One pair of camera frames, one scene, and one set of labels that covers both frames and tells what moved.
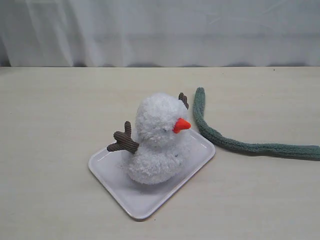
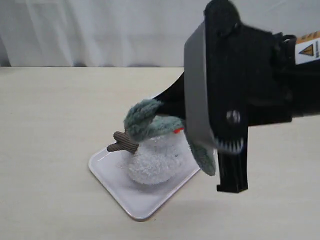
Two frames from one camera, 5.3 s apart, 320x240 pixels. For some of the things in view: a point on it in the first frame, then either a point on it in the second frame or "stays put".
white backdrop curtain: (160, 33) stays put
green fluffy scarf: (298, 152) → (142, 121)
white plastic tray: (141, 200) stays put
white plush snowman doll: (156, 149) stays put
